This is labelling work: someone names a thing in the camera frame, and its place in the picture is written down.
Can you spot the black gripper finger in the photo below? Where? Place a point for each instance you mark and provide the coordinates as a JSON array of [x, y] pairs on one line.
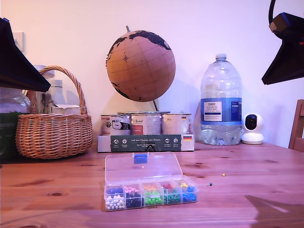
[[16, 71]]

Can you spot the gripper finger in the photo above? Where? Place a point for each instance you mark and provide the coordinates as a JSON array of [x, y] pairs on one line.
[[287, 64]]

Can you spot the dark green pin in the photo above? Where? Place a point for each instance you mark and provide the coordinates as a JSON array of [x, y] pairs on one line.
[[210, 184]]

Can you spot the dark blue pins heap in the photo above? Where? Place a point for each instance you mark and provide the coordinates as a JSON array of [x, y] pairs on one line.
[[115, 190]]

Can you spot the yellow pins heap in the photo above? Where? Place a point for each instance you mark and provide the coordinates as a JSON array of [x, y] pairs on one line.
[[184, 184]]

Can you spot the bright blue pins heap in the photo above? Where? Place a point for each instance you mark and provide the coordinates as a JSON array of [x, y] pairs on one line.
[[190, 195]]

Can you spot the white pins heap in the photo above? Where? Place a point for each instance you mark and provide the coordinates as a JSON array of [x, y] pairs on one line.
[[115, 202]]

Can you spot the pink pins heap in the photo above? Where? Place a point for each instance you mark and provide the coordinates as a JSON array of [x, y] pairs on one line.
[[131, 189]]

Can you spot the red pins heap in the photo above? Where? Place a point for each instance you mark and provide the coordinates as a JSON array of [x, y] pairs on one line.
[[168, 185]]

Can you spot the black pins heap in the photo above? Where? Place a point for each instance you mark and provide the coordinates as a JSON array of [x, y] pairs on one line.
[[133, 200]]

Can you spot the dark green pins heap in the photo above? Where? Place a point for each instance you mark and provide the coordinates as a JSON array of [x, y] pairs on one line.
[[174, 198]]

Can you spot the orange pins heap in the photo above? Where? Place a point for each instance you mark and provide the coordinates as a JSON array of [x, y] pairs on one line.
[[150, 187]]

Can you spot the light green pins heap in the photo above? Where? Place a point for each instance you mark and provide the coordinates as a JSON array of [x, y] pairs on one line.
[[154, 198]]

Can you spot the clear plastic bag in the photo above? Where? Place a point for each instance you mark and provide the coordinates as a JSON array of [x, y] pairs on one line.
[[14, 102]]

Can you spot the glass jar with lid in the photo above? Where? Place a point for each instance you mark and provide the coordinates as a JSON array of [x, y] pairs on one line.
[[48, 75]]

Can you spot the brown paper packet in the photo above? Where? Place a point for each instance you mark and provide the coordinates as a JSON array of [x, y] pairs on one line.
[[46, 102]]

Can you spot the small white bottle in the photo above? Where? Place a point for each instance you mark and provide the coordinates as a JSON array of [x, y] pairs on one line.
[[58, 92]]

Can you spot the white cardboard box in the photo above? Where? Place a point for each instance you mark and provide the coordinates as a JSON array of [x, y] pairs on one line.
[[67, 109]]

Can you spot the dark green bag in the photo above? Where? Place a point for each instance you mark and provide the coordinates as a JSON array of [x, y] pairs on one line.
[[7, 137]]

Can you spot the wooden chair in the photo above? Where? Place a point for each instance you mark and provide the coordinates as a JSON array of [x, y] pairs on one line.
[[298, 133]]

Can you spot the large clear water bottle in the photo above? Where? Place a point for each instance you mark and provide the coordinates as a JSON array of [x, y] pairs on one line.
[[221, 114]]

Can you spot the tin can black print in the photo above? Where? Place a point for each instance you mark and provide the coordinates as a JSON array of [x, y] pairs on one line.
[[115, 124]]

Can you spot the cork globe on stand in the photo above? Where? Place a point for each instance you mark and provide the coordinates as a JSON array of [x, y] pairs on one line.
[[140, 66]]

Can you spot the tin can flag mark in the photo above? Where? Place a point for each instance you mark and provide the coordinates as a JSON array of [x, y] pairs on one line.
[[175, 123]]

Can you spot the tin can red label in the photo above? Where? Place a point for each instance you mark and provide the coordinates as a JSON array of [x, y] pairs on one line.
[[146, 124]]

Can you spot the cardboard can tray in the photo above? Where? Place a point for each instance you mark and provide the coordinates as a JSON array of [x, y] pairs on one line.
[[142, 143]]

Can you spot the blue box lid clasp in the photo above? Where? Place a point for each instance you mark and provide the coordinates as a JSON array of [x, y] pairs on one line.
[[141, 158]]

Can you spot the clear plastic pin box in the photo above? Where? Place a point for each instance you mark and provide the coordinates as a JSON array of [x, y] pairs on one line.
[[142, 171]]

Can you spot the white wall switch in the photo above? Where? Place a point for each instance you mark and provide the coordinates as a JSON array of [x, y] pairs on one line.
[[21, 38]]

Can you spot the small white round camera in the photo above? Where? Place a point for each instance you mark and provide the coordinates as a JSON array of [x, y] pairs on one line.
[[253, 123]]

